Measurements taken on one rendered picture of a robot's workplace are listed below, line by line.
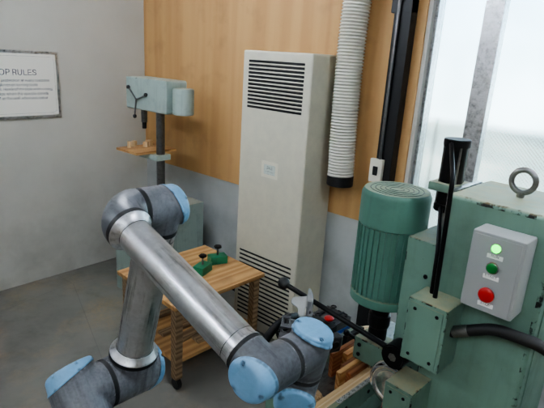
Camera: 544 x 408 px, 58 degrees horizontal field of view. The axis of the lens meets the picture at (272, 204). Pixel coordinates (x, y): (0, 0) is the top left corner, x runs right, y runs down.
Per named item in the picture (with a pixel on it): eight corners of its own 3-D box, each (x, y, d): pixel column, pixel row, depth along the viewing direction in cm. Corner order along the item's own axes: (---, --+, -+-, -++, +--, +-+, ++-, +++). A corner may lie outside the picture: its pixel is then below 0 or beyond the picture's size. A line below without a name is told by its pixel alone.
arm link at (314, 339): (312, 350, 93) (296, 399, 98) (346, 331, 102) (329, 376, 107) (277, 324, 99) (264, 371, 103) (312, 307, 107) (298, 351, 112)
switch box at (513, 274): (471, 294, 103) (486, 222, 98) (520, 312, 96) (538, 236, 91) (458, 303, 98) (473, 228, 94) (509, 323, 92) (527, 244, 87)
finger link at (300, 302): (294, 282, 131) (289, 314, 127) (315, 285, 131) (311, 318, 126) (292, 286, 134) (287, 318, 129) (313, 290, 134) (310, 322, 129)
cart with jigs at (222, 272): (203, 314, 344) (205, 229, 325) (260, 349, 307) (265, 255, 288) (118, 350, 298) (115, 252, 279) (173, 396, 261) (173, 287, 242)
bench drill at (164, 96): (163, 266, 414) (161, 75, 368) (212, 291, 376) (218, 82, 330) (112, 284, 379) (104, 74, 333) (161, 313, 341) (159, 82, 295)
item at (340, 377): (381, 356, 152) (383, 340, 150) (385, 359, 151) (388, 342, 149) (333, 388, 135) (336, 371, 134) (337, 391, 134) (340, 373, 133)
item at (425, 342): (417, 343, 114) (427, 285, 110) (453, 361, 108) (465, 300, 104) (397, 357, 108) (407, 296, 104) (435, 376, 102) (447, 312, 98)
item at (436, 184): (439, 203, 120) (451, 135, 116) (471, 211, 115) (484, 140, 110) (423, 209, 115) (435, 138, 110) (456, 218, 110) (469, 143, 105)
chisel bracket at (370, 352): (365, 351, 145) (368, 326, 142) (406, 374, 135) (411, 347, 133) (350, 361, 140) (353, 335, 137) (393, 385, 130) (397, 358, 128)
